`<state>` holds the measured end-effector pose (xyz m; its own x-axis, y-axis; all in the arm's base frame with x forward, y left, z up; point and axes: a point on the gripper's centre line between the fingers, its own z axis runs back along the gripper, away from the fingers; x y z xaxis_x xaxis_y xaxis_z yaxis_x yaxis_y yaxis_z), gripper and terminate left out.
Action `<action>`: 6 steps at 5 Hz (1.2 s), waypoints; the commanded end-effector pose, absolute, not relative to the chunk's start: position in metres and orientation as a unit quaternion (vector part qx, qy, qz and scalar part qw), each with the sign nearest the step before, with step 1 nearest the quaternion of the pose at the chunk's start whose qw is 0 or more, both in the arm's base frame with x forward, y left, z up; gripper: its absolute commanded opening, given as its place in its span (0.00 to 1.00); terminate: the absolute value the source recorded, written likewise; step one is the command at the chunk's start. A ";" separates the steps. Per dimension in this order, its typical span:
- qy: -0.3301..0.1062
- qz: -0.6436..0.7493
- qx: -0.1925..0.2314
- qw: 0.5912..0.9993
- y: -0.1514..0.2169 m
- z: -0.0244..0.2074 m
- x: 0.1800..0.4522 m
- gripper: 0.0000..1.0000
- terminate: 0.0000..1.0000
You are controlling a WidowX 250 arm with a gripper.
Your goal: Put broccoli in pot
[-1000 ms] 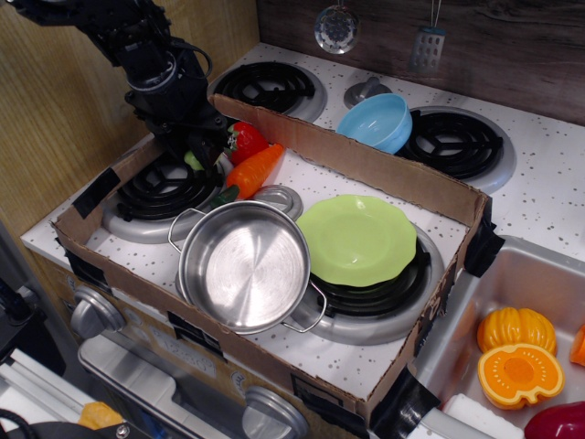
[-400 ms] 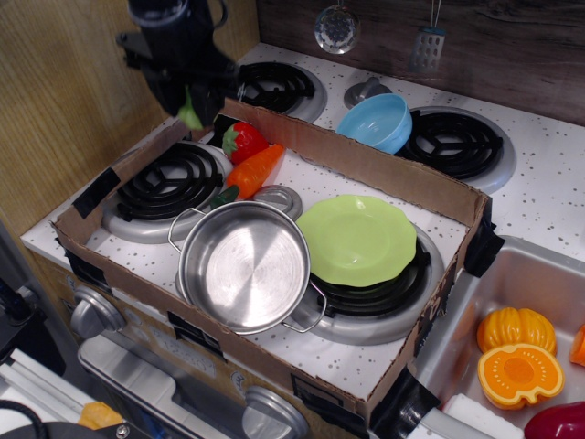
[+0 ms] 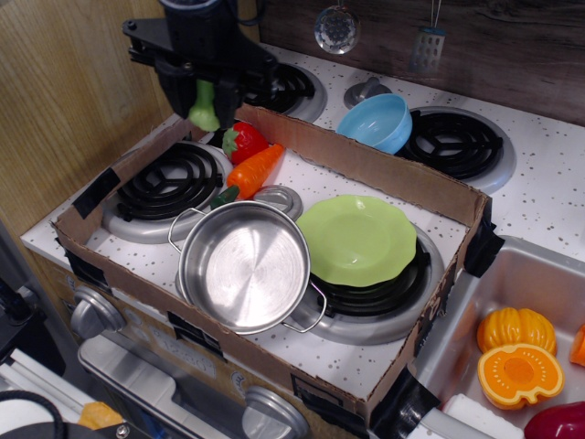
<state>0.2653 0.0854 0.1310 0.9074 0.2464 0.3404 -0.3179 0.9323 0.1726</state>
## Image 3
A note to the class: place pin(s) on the silver back stove knob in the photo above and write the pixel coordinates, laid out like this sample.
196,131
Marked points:
364,90

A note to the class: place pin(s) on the light blue plastic bowl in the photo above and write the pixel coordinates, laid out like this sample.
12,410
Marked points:
383,122

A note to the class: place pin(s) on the hanging metal grater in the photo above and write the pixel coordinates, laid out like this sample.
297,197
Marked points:
425,55

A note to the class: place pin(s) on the back left black burner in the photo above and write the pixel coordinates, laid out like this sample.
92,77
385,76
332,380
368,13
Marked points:
298,94

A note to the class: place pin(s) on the silver sink basin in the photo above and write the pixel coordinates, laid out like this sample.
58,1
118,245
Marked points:
522,275

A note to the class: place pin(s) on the orange toy piece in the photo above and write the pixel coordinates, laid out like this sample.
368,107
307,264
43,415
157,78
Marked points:
577,351

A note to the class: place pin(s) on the orange sponge piece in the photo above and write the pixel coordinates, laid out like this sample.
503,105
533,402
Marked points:
99,415

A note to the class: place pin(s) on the front right black burner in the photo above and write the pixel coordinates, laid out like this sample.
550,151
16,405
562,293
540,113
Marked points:
377,314

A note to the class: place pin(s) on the orange toy carrot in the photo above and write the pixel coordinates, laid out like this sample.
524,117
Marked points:
249,176

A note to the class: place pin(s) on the hanging silver strainer ladle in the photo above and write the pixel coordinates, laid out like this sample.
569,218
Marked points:
337,29

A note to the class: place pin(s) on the silver round centre knob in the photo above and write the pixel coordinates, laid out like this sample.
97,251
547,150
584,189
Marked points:
282,198

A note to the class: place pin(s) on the stainless steel pot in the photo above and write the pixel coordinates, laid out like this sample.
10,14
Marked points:
245,264

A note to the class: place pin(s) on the front left black burner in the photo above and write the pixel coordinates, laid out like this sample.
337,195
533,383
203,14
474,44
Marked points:
167,194

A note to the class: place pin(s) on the black burner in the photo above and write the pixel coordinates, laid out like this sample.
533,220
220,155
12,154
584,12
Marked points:
461,144
298,94
167,194
377,314

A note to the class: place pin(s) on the left silver stove knob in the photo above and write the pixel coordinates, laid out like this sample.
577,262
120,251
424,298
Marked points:
94,314

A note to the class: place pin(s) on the orange pumpkin half slice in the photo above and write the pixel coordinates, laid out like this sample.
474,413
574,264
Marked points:
519,375

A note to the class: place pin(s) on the light green plastic plate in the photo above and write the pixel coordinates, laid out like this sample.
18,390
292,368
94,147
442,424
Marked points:
357,241

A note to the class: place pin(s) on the brown cardboard fence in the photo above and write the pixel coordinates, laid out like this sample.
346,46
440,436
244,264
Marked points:
342,391

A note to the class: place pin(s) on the silver oven door handle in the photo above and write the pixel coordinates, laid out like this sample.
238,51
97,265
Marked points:
183,406

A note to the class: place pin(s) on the dark red toy vegetable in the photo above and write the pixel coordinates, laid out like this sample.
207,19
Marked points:
561,421

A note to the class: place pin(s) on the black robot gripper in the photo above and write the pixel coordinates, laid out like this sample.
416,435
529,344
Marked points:
202,40

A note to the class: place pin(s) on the red toy strawberry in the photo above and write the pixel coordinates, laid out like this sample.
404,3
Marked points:
242,141

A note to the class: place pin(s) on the orange toy pumpkin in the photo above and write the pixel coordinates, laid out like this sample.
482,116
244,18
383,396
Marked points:
509,326

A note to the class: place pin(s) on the silver stove knob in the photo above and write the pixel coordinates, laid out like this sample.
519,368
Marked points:
94,314
364,90
268,415

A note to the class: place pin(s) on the right silver stove knob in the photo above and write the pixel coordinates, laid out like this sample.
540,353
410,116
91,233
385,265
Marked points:
268,415

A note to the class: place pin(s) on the light green toy broccoli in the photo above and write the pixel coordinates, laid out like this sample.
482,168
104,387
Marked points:
202,114

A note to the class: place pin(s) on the back right black burner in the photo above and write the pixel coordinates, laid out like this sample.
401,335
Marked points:
461,144

